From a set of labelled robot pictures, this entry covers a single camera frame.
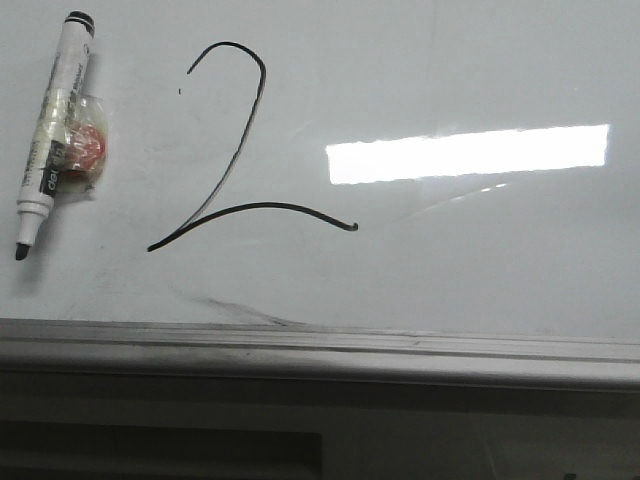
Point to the red magnet taped to marker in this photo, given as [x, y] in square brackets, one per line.
[87, 147]

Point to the white black whiteboard marker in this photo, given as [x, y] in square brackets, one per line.
[51, 135]

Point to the white whiteboard surface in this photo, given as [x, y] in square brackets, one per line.
[449, 166]

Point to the grey aluminium whiteboard frame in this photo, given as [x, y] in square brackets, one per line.
[303, 352]

